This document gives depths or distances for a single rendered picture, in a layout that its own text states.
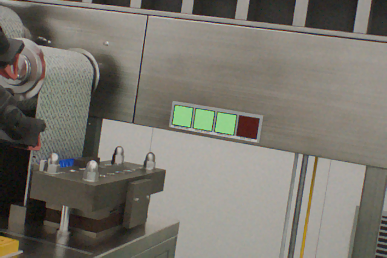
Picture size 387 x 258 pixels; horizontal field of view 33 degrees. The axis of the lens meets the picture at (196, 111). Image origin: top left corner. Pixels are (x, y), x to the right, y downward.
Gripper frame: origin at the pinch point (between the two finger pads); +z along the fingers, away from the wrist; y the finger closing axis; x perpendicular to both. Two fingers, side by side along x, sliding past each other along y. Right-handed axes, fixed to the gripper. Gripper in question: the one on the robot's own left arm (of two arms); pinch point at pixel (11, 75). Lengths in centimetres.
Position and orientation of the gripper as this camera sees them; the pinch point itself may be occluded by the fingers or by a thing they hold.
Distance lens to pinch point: 151.7
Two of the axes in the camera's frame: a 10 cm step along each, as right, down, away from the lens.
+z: 1.3, 6.2, 7.7
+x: 3.3, -7.6, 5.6
